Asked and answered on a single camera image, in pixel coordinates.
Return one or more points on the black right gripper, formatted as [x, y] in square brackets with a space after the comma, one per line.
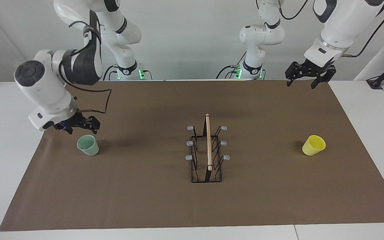
[78, 120]

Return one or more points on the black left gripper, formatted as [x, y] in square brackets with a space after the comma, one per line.
[312, 68]

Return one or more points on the light green plastic cup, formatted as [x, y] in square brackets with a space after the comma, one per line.
[90, 148]

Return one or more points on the yellow plastic cup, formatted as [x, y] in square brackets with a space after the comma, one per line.
[313, 145]

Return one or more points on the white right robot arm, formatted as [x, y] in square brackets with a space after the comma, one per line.
[45, 86]

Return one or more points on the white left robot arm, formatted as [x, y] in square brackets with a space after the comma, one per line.
[342, 26]

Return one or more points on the brown paper table mat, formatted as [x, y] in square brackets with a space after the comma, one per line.
[145, 186]

